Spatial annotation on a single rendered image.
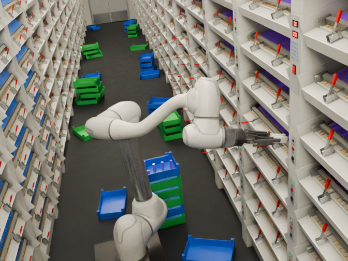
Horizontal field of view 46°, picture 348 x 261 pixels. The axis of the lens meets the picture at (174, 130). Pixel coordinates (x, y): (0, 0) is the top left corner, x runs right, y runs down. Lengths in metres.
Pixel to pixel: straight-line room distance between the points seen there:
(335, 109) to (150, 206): 1.24
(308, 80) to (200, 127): 0.45
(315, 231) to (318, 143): 0.38
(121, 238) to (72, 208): 1.26
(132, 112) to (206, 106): 0.55
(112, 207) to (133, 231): 1.13
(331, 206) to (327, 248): 0.19
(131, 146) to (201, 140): 0.58
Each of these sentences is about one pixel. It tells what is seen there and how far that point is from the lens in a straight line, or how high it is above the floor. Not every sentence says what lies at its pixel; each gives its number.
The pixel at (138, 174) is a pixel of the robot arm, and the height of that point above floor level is 0.73.
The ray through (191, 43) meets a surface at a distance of 3.53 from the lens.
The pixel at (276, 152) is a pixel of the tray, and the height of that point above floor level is 0.93.
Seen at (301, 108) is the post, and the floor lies 1.24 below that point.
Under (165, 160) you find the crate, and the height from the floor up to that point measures 0.42.
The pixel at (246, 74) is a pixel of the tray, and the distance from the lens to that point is 2.19.
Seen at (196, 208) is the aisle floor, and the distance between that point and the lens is 3.11.
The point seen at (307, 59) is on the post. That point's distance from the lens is 1.49.
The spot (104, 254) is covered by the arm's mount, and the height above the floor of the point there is 0.27.
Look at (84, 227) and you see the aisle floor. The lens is 3.14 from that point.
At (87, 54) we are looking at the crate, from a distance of 7.76.
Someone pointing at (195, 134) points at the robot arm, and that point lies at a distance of 1.63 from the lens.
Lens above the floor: 1.83
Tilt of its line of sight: 25 degrees down
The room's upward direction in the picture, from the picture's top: 7 degrees counter-clockwise
